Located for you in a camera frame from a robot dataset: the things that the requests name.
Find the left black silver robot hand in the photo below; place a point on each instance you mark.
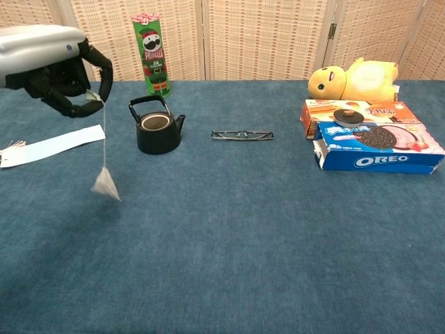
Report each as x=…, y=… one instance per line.
x=34, y=48

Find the black cast iron teapot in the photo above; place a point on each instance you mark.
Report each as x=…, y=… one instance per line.
x=158, y=139

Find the black teapot lid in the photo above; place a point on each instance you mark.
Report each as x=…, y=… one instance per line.
x=347, y=117

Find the pale blue tasselled bookmark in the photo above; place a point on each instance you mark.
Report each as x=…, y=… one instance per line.
x=59, y=144

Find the green Pringles can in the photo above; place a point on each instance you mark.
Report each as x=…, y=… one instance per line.
x=153, y=55

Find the woven folding screen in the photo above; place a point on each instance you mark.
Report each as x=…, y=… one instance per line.
x=250, y=38

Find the folded black eyeglasses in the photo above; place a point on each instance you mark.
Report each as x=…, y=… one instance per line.
x=243, y=135

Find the blue table cloth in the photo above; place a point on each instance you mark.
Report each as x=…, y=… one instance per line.
x=222, y=243

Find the yellow plush toy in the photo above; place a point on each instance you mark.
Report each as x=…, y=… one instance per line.
x=361, y=81

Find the orange biscuit box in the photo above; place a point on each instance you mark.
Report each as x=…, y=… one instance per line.
x=382, y=111

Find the blue Oreo box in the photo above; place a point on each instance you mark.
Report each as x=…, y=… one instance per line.
x=379, y=160

